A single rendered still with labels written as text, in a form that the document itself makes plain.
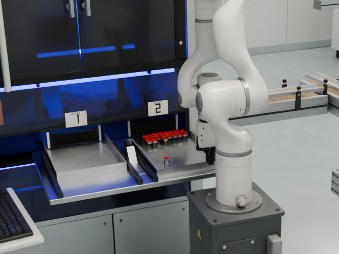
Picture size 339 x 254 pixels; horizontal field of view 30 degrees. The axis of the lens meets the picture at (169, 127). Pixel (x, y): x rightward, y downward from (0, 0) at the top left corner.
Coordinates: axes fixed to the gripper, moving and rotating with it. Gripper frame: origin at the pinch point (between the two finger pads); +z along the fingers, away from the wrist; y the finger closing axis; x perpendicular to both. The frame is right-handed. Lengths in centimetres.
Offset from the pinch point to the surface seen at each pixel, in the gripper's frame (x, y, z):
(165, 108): -38.8, 3.8, -8.1
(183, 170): -1.6, 9.7, 3.7
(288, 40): -499, -312, 81
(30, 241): 12, 68, 13
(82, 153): -36, 40, 5
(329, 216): -96, -116, 93
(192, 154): -17.3, 0.2, 5.0
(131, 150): -20.7, 24.0, 0.8
